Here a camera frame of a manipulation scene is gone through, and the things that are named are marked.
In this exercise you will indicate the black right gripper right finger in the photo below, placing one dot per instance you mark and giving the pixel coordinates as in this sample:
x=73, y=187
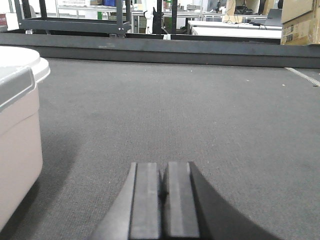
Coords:
x=194, y=210

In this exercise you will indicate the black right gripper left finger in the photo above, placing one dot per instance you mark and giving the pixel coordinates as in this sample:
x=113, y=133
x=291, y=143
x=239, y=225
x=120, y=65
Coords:
x=136, y=212

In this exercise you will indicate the white lidded storage bin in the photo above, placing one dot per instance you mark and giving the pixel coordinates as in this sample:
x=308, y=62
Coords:
x=21, y=158

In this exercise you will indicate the white work table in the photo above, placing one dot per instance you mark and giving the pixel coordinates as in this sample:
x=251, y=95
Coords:
x=223, y=29

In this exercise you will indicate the brown cardboard box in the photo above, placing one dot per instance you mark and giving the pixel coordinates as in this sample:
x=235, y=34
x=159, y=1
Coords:
x=300, y=22

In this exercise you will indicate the dark metal shelf frame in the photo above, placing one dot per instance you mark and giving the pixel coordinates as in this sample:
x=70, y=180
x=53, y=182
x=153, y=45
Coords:
x=119, y=26

